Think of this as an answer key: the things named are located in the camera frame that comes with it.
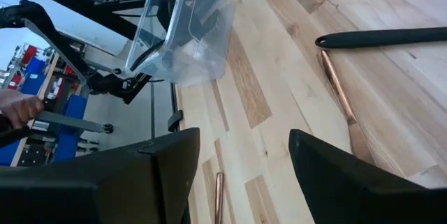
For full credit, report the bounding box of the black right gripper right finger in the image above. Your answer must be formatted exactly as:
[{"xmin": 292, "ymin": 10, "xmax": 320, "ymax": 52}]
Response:
[{"xmin": 288, "ymin": 128, "xmax": 447, "ymax": 224}]

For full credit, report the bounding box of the clear plastic container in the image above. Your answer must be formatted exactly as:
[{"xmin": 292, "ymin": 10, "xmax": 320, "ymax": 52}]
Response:
[{"xmin": 124, "ymin": 0, "xmax": 239, "ymax": 87}]

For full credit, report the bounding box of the black leader arm handle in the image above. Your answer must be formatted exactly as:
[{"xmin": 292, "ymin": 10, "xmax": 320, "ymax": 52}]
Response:
[{"xmin": 0, "ymin": 112, "xmax": 46, "ymax": 148}]

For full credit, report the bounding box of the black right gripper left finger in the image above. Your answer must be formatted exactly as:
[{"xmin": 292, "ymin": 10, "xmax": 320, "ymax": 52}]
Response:
[{"xmin": 0, "ymin": 128, "xmax": 200, "ymax": 224}]

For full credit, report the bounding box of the copper knife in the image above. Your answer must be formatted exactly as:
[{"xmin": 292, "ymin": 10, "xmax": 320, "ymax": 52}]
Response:
[{"xmin": 318, "ymin": 49, "xmax": 377, "ymax": 166}]

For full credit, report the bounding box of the black articulated stand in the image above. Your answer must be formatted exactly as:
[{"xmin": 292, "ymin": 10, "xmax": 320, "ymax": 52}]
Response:
[{"xmin": 0, "ymin": 0, "xmax": 153, "ymax": 105}]

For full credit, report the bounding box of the wooden workbench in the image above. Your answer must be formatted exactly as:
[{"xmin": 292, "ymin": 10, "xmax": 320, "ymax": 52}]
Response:
[{"xmin": 0, "ymin": 42, "xmax": 90, "ymax": 167}]

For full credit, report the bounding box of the person's hand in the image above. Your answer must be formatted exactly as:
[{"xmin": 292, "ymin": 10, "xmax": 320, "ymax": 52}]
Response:
[{"xmin": 0, "ymin": 88, "xmax": 45, "ymax": 130}]

